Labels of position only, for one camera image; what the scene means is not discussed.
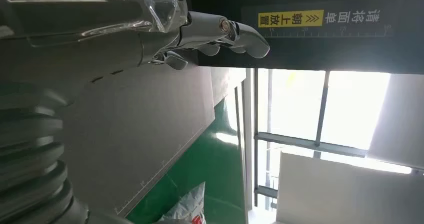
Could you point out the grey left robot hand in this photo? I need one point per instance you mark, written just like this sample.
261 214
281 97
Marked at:
99 34

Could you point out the grey plastic mail package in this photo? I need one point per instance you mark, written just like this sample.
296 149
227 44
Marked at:
188 206

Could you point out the green conveyor belt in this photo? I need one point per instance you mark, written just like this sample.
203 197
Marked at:
212 169

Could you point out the ruler label with yellow sticker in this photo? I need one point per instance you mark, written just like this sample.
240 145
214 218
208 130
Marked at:
291 18

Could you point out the aluminium conveyor frame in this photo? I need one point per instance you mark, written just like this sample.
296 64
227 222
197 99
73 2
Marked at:
248 149

